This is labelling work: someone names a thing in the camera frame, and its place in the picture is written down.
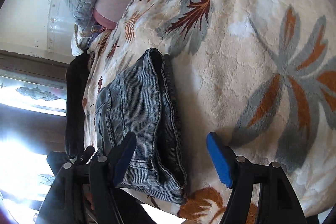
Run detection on cream pillow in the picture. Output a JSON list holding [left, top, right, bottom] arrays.
[[71, 23, 91, 56]]

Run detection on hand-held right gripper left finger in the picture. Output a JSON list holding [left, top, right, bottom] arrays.
[[46, 132, 136, 224]]

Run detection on leaf-printed fleece blanket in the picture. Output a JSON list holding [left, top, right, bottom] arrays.
[[71, 0, 336, 219]]

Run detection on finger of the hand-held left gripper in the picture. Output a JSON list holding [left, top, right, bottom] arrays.
[[47, 145, 95, 173]]

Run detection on stained glass window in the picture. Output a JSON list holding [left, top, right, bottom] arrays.
[[0, 69, 70, 117]]

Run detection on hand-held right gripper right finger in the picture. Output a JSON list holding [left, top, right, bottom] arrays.
[[206, 132, 319, 224]]

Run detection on grey-blue denim pants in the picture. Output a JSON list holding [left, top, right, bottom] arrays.
[[94, 48, 188, 205]]

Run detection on black cloth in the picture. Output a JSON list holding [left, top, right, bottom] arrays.
[[64, 52, 91, 159]]

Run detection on colourful printed packet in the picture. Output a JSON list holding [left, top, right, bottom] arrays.
[[88, 24, 108, 37]]

